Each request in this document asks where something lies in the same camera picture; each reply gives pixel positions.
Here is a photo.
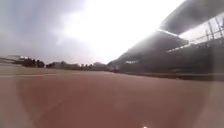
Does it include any grass field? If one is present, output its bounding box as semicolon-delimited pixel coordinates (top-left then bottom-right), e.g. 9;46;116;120
0;63;88;78

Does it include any red running track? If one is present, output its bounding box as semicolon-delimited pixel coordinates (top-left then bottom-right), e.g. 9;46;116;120
0;69;224;128

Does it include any low distant building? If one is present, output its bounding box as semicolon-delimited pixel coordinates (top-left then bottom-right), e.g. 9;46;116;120
0;54;29;65

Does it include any row of distant trees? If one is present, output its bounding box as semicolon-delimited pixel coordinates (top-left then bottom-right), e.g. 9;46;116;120
22;57;108;71

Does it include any large grandstand building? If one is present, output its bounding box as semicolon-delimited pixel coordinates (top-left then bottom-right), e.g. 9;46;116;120
106;0;224;81

